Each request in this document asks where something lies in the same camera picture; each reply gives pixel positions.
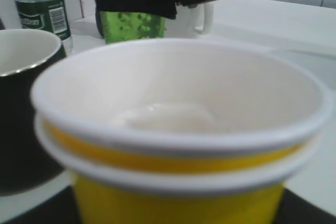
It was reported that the yellow paper cup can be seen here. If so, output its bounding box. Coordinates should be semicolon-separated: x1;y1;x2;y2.
31;38;334;223

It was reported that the white ceramic mug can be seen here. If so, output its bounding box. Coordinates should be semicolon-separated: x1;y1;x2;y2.
164;3;214;38

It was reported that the green soda bottle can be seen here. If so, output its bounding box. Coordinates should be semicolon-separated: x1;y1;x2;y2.
96;8;165;44

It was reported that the clear water bottle green label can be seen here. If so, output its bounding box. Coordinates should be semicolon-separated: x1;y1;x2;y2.
14;0;73;54

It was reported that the black ceramic mug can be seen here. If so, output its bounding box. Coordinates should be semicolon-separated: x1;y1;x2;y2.
1;29;66;196

